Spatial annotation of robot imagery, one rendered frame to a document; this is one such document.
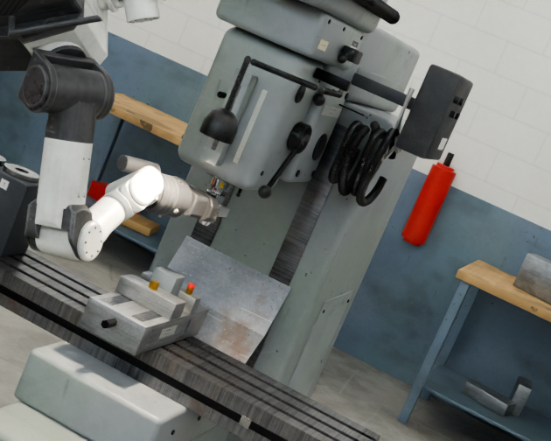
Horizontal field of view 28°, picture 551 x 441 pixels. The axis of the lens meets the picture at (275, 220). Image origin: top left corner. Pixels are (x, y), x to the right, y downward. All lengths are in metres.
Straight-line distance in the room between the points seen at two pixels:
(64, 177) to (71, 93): 0.16
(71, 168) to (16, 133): 5.59
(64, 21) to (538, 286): 4.31
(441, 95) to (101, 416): 1.04
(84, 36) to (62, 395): 0.78
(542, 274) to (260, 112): 3.83
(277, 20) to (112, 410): 0.89
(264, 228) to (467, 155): 3.84
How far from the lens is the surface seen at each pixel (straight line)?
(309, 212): 2.81
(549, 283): 6.02
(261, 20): 2.35
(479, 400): 6.11
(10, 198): 2.68
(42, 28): 2.08
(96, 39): 2.16
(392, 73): 3.06
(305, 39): 2.31
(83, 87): 2.06
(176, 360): 2.45
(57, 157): 2.07
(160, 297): 2.47
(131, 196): 2.25
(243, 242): 2.87
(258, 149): 2.37
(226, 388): 2.42
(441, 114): 2.56
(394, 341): 6.73
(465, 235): 6.59
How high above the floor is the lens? 1.67
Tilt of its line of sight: 9 degrees down
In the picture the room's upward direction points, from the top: 23 degrees clockwise
